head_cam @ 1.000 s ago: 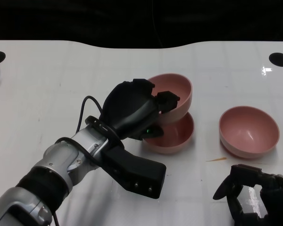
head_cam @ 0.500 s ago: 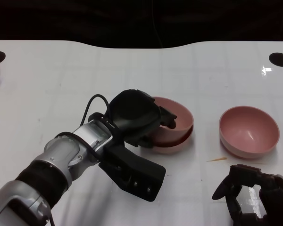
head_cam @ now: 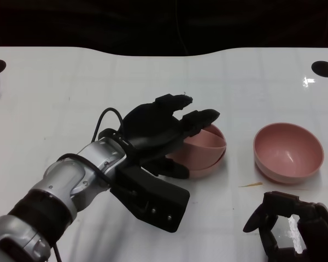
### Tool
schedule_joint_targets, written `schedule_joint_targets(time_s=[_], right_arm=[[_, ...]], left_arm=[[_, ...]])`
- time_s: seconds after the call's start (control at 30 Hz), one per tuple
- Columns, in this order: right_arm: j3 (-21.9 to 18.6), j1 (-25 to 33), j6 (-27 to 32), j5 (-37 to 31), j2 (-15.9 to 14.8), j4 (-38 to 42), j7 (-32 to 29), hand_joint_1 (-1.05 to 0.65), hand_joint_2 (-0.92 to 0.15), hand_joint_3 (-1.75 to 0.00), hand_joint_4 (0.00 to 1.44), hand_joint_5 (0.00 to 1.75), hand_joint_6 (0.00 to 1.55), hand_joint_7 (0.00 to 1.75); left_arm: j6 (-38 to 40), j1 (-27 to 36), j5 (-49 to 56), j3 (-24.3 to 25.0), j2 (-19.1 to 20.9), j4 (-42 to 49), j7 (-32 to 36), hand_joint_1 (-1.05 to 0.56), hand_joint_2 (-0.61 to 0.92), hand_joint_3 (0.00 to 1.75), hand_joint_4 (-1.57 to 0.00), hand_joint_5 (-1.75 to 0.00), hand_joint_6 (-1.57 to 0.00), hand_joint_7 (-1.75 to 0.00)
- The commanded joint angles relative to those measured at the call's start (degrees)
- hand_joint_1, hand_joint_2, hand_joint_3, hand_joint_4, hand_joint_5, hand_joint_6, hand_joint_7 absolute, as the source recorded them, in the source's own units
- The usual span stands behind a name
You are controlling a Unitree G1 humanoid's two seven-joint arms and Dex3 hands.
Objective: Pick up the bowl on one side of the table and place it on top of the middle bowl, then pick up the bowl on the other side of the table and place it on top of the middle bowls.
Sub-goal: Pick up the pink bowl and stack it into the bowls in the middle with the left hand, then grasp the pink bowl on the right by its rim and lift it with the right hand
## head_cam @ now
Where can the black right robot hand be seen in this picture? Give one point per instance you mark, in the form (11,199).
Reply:
(317,223)

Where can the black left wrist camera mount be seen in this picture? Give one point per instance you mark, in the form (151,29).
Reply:
(158,202)

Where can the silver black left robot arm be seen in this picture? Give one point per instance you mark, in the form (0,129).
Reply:
(71,174)

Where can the pink plastic bowl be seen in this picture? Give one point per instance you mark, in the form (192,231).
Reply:
(207,172)
(207,137)
(287,152)

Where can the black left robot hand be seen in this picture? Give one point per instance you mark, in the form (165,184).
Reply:
(153,128)

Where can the small orange sliver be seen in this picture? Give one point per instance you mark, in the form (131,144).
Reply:
(251,184)

